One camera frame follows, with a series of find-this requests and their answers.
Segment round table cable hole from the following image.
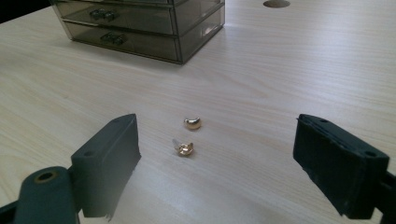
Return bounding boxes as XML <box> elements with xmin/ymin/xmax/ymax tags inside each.
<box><xmin>262</xmin><ymin>0</ymin><xmax>291</xmax><ymax>8</ymax></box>

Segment smoky transparent plastic drawer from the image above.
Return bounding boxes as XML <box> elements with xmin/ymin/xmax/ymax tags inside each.
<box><xmin>54</xmin><ymin>1</ymin><xmax>225</xmax><ymax>36</ymax></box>
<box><xmin>64</xmin><ymin>19</ymin><xmax>225</xmax><ymax>63</ymax></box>

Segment gold earring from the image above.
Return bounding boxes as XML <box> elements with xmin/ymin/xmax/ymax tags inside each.
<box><xmin>172</xmin><ymin>138</ymin><xmax>195</xmax><ymax>158</ymax></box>
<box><xmin>183</xmin><ymin>117</ymin><xmax>203</xmax><ymax>131</ymax></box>

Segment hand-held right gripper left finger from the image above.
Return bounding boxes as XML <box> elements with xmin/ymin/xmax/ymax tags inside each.
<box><xmin>70</xmin><ymin>113</ymin><xmax>142</xmax><ymax>220</ymax></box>

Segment smoky transparent drawer cabinet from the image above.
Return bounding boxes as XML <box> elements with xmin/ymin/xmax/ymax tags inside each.
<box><xmin>49</xmin><ymin>0</ymin><xmax>226</xmax><ymax>65</ymax></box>

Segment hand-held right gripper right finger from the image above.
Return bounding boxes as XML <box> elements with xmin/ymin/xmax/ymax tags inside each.
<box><xmin>292</xmin><ymin>113</ymin><xmax>390</xmax><ymax>220</ymax></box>

